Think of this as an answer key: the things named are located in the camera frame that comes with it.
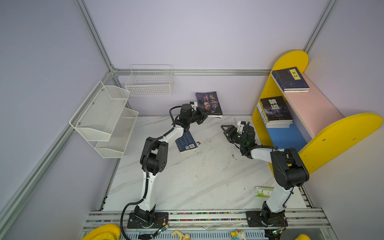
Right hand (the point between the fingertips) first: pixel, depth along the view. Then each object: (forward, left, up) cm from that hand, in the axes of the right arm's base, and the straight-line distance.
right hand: (220, 128), depth 92 cm
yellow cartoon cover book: (+3, -36, 0) cm, 37 cm away
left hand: (+7, +5, +8) cm, 12 cm away
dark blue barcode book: (0, +23, -15) cm, 27 cm away
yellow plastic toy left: (-53, +56, -11) cm, 78 cm away
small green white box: (-34, -21, -13) cm, 42 cm away
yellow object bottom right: (-53, -34, -14) cm, 65 cm away
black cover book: (+12, -36, +4) cm, 38 cm away
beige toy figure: (-54, +21, -15) cm, 60 cm away
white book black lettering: (+13, -30, -2) cm, 33 cm away
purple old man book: (+18, +7, +7) cm, 20 cm away
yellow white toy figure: (-53, -5, -14) cm, 55 cm away
